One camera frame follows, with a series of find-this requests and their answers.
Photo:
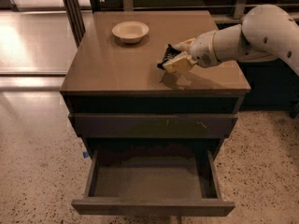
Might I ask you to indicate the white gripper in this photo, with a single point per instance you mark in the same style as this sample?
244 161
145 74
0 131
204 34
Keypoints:
202 49

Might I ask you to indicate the black rxbar chocolate bar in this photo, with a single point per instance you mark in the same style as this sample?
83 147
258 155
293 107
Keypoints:
169 54

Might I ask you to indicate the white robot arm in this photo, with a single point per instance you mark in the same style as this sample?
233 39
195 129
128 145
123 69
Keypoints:
266 33

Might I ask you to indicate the grey drawer cabinet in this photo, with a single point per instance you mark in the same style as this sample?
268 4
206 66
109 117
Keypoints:
110 77

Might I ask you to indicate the closed top drawer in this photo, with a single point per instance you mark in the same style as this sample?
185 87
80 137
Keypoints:
153 126

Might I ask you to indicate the open middle drawer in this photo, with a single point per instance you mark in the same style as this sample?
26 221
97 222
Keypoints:
144 184

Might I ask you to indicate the white ceramic bowl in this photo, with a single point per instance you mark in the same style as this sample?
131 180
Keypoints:
130 32

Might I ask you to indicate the blue tape piece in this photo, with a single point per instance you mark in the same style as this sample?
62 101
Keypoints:
85 154

